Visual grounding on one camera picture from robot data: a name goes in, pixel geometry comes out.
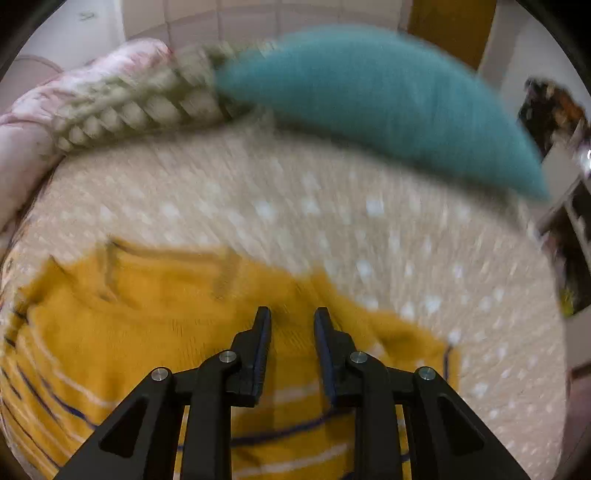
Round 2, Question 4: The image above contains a teal corduroy pillow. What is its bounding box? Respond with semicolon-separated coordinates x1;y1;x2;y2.
215;25;552;201

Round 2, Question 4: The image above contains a white shelf unit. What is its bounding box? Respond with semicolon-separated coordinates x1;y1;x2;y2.
536;175;591;319

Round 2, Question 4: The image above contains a pink floral comforter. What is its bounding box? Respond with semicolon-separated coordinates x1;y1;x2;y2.
0;38;174;232

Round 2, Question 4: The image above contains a beige dotted quilted bedspread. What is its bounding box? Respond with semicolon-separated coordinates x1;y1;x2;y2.
0;115;573;480

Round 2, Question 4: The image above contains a pile of dark clothes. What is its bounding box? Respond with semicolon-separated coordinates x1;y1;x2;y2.
518;76;591;158

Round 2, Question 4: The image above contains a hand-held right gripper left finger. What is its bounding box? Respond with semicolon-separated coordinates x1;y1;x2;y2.
54;306;273;480

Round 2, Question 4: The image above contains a green hedgehog print bolster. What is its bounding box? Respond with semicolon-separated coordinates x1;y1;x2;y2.
44;41;259;158

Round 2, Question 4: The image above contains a yellow striped towel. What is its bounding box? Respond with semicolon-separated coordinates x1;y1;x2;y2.
0;237;462;480

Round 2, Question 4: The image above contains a white wardrobe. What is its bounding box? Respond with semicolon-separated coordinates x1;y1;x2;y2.
124;0;411;47

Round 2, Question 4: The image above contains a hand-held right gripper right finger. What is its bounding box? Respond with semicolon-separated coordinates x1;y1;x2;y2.
314;306;532;480

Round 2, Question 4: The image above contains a yellow wooden door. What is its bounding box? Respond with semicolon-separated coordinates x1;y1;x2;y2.
409;0;497;70

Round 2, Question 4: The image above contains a pink curved headboard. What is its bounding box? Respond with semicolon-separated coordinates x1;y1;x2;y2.
9;54;63;116

